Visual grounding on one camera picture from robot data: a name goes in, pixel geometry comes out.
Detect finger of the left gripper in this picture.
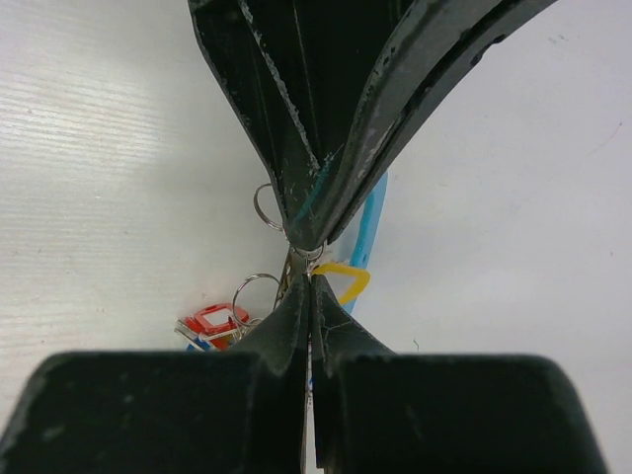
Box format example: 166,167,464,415
189,1,409,247
305,1,550,247

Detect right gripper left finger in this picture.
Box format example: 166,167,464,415
225,276,310,469

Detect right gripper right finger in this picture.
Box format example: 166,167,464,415
310,276,394,469

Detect yellow key tag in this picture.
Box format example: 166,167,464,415
311,262,371,305

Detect blue key fob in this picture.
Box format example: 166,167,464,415
187,343,210,352

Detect light blue handle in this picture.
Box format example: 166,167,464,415
342,173,388,313

